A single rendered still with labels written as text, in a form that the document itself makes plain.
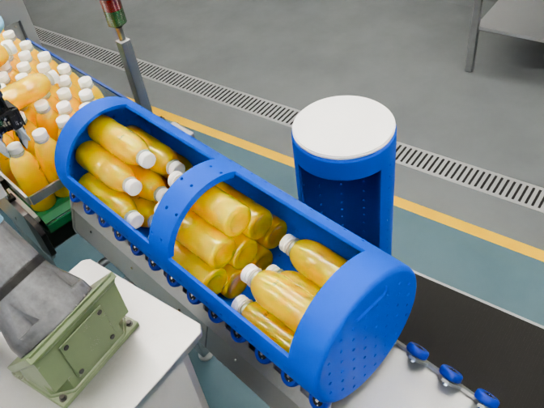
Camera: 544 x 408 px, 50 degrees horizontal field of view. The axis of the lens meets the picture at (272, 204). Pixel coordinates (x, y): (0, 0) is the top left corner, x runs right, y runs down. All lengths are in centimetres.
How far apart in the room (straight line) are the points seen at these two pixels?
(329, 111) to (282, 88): 204
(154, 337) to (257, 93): 275
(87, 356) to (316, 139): 84
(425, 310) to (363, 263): 129
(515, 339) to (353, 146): 104
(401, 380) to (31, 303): 70
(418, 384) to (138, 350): 54
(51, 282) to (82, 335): 10
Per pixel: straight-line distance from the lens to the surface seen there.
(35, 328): 96
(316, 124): 161
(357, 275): 97
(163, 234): 119
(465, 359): 218
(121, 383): 103
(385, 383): 122
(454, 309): 229
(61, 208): 178
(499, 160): 315
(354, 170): 152
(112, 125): 147
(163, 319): 108
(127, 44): 206
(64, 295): 96
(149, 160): 138
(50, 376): 98
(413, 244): 268
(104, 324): 101
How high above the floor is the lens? 199
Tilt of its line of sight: 44 degrees down
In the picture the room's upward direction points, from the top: 9 degrees counter-clockwise
